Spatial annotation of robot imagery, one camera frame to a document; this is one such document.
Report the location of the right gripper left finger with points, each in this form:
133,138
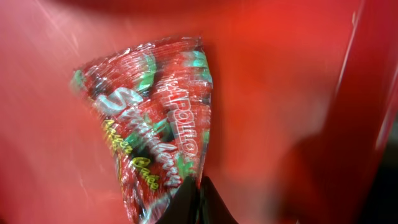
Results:
183,207

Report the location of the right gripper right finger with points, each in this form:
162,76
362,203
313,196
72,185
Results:
212,208

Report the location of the red snack wrapper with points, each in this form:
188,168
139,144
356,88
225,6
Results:
153,101

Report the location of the red plastic tray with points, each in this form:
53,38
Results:
304,96

